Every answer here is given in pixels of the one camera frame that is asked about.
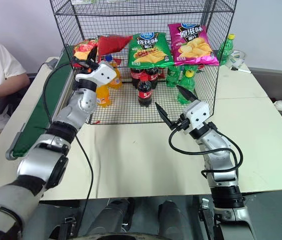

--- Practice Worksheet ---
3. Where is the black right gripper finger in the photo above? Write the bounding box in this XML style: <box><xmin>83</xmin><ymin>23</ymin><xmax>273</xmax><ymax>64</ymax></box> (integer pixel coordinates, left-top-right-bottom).
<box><xmin>154</xmin><ymin>101</ymin><xmax>177</xmax><ymax>131</ymax></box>
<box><xmin>175</xmin><ymin>84</ymin><xmax>198</xmax><ymax>104</ymax></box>

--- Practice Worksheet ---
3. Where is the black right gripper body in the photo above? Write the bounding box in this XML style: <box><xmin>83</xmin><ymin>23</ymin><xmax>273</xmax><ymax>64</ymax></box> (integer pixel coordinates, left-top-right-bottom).
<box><xmin>170</xmin><ymin>112</ymin><xmax>192</xmax><ymax>134</ymax></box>

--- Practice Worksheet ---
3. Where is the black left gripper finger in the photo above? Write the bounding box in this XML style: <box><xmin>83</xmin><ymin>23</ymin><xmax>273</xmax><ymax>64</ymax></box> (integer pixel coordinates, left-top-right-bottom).
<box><xmin>88</xmin><ymin>45</ymin><xmax>99</xmax><ymax>65</ymax></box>
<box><xmin>71</xmin><ymin>56</ymin><xmax>90</xmax><ymax>66</ymax></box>

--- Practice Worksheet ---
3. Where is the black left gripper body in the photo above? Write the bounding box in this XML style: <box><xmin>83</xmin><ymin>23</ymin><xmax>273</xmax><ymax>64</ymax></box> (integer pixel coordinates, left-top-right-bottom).
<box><xmin>70</xmin><ymin>56</ymin><xmax>100</xmax><ymax>74</ymax></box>

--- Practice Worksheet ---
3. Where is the red chips bag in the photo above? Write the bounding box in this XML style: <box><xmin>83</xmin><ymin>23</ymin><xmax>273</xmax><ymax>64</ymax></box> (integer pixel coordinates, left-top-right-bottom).
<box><xmin>71</xmin><ymin>34</ymin><xmax>134</xmax><ymax>69</ymax></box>

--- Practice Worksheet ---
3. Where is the green conveyor belt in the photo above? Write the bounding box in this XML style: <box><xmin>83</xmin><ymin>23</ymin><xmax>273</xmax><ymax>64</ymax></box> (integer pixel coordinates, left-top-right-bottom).
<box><xmin>5</xmin><ymin>44</ymin><xmax>76</xmax><ymax>161</ymax></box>

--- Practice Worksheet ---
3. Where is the green soda bottle yellow cap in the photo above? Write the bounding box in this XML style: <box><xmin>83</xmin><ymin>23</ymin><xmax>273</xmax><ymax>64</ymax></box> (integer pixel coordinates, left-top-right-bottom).
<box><xmin>176</xmin><ymin>69</ymin><xmax>197</xmax><ymax>105</ymax></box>
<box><xmin>216</xmin><ymin>33</ymin><xmax>237</xmax><ymax>67</ymax></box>

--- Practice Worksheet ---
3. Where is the cola bottle red label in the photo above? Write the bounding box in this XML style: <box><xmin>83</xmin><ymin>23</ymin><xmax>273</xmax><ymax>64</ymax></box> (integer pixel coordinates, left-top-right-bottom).
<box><xmin>130</xmin><ymin>65</ymin><xmax>147</xmax><ymax>89</ymax></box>
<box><xmin>136</xmin><ymin>75</ymin><xmax>155</xmax><ymax>109</ymax></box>
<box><xmin>145</xmin><ymin>65</ymin><xmax>160</xmax><ymax>90</ymax></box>

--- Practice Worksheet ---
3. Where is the orange soda bottle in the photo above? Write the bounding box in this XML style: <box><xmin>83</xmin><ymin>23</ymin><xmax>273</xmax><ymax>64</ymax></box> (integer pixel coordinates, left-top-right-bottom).
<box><xmin>105</xmin><ymin>54</ymin><xmax>123</xmax><ymax>90</ymax></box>
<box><xmin>95</xmin><ymin>84</ymin><xmax>113</xmax><ymax>108</ymax></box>

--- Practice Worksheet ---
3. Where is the magenta chips bag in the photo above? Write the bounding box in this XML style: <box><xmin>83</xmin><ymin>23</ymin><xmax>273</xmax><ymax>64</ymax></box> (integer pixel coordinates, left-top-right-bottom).
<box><xmin>167</xmin><ymin>22</ymin><xmax>220</xmax><ymax>67</ymax></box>

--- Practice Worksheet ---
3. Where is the green chips bag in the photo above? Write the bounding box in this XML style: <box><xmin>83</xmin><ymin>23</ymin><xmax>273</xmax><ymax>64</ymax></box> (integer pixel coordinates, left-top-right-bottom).
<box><xmin>126</xmin><ymin>31</ymin><xmax>175</xmax><ymax>69</ymax></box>

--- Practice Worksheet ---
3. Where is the white marker pen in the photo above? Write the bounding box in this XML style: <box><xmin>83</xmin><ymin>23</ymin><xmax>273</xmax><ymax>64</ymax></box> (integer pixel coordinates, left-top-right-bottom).
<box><xmin>230</xmin><ymin>66</ymin><xmax>252</xmax><ymax>74</ymax></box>

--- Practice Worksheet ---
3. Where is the black chair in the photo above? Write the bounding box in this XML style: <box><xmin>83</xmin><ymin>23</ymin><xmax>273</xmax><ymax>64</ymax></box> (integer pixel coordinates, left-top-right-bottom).
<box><xmin>0</xmin><ymin>84</ymin><xmax>31</xmax><ymax>117</ymax></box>

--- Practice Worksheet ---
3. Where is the dark rounded robot leg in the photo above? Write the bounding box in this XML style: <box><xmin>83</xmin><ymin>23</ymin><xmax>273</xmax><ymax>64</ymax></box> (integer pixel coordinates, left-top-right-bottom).
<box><xmin>87</xmin><ymin>196</ymin><xmax>136</xmax><ymax>237</ymax></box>
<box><xmin>157</xmin><ymin>199</ymin><xmax>196</xmax><ymax>240</ymax></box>

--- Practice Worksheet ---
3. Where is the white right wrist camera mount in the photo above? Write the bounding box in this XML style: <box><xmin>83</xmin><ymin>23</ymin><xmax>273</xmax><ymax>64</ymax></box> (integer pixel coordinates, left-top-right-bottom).
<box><xmin>182</xmin><ymin>99</ymin><xmax>211</xmax><ymax>135</ymax></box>

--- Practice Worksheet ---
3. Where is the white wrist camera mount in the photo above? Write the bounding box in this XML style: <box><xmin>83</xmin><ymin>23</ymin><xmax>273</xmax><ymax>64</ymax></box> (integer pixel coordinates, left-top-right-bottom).
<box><xmin>182</xmin><ymin>99</ymin><xmax>211</xmax><ymax>135</ymax></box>
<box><xmin>74</xmin><ymin>62</ymin><xmax>118</xmax><ymax>87</ymax></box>

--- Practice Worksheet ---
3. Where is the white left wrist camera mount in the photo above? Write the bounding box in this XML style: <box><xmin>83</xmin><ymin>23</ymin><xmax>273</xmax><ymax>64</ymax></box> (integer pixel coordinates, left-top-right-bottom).
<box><xmin>74</xmin><ymin>62</ymin><xmax>118</xmax><ymax>87</ymax></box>

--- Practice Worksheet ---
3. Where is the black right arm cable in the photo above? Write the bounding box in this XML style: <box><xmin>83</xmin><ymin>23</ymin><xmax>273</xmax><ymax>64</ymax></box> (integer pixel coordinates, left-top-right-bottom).
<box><xmin>168</xmin><ymin>121</ymin><xmax>244</xmax><ymax>179</ymax></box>

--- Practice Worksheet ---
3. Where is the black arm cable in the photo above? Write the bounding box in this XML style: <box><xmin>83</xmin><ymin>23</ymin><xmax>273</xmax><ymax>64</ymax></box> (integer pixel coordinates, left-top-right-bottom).
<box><xmin>42</xmin><ymin>59</ymin><xmax>94</xmax><ymax>227</ymax></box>
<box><xmin>168</xmin><ymin>121</ymin><xmax>244</xmax><ymax>179</ymax></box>

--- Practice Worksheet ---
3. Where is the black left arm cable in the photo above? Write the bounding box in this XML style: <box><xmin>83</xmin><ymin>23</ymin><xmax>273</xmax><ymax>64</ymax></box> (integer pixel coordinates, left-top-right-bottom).
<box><xmin>42</xmin><ymin>59</ymin><xmax>94</xmax><ymax>227</ymax></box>

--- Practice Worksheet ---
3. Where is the black wire rack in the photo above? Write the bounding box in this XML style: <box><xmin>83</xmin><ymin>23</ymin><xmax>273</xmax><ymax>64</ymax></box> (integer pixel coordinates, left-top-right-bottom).
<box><xmin>49</xmin><ymin>0</ymin><xmax>238</xmax><ymax>126</ymax></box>

